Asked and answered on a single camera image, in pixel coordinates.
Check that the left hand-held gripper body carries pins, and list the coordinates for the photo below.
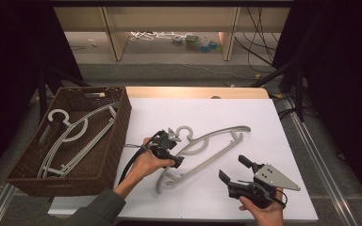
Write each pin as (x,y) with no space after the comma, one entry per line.
(163,142)

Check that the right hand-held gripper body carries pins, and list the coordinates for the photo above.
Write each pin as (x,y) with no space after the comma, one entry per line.
(271,179)

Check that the grey plastic clothes hanger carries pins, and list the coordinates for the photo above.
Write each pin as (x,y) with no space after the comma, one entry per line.
(184,127)
(58,110)

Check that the brown woven basket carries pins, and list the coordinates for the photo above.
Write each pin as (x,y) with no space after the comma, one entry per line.
(85,169)

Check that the person's left hand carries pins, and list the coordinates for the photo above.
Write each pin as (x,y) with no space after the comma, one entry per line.
(146,164)

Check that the person's right hand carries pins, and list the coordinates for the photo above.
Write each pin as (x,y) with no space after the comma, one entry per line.
(265,213)

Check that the white table mat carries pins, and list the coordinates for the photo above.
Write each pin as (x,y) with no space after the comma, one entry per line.
(201,109)

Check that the black metal stand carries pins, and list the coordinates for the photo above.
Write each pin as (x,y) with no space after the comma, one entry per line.
(298,94)
(44,91)

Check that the colourful small toys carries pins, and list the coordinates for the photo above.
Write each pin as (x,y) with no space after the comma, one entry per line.
(198,42)

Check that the beige shelf unit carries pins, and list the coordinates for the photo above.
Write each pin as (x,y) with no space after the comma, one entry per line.
(116,37)

